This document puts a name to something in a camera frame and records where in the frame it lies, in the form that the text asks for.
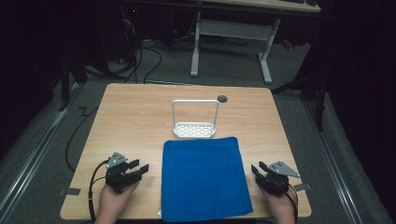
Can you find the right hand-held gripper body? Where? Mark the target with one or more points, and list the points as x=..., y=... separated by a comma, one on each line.
x=275, y=183

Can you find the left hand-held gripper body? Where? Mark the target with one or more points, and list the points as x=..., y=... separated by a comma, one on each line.
x=120, y=179

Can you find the blue towel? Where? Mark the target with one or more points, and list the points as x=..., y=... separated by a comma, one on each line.
x=205, y=180

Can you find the person's right hand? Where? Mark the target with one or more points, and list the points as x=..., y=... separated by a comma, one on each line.
x=283, y=205

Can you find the person's left hand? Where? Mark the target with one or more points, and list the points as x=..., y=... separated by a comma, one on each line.
x=112, y=202

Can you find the grey tape piece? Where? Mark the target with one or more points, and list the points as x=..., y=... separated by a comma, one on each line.
x=302, y=186
x=73, y=191

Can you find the dark round table grommet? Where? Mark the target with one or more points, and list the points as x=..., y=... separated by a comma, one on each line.
x=222, y=99

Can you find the black stand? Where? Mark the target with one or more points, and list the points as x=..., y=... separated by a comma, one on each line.
x=317, y=93
x=66, y=81

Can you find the small red object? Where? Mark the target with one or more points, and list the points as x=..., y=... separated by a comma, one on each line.
x=287, y=44

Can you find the white-legged desk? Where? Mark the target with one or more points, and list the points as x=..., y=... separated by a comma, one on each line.
x=233, y=29

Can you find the metal floor rail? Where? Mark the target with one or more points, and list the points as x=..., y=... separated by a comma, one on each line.
x=34, y=155
x=333, y=161

